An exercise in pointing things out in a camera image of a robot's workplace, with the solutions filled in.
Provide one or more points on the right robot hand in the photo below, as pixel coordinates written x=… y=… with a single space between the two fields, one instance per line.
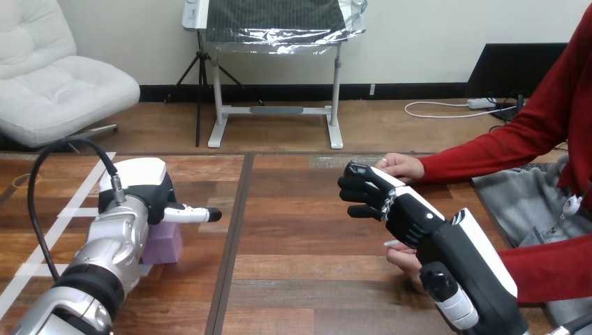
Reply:
x=462 y=259

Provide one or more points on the person's hand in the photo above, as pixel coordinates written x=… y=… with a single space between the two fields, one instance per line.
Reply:
x=403 y=165
x=406 y=263

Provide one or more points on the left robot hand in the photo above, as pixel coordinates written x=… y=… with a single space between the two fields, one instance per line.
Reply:
x=148 y=187

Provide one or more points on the person's forearm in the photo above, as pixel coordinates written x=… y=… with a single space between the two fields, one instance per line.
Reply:
x=550 y=273
x=499 y=152

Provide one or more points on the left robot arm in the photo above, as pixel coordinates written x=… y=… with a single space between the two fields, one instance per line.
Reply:
x=106 y=252

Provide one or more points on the purple block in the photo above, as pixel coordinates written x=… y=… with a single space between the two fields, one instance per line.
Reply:
x=163 y=245

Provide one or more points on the person's body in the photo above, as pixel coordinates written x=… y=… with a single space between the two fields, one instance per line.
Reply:
x=578 y=92

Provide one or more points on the white power strip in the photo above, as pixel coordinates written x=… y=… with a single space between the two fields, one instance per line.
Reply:
x=481 y=103

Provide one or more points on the black tripod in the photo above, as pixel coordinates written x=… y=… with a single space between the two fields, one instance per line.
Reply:
x=199 y=92

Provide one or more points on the white desk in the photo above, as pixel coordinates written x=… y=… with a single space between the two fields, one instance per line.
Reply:
x=277 y=110

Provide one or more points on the white cushioned chair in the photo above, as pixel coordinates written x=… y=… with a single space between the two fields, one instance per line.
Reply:
x=51 y=88

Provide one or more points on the dark screen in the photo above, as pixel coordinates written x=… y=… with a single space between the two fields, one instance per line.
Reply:
x=508 y=69

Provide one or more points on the foil sheet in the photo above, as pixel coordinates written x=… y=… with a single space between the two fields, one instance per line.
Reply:
x=286 y=39

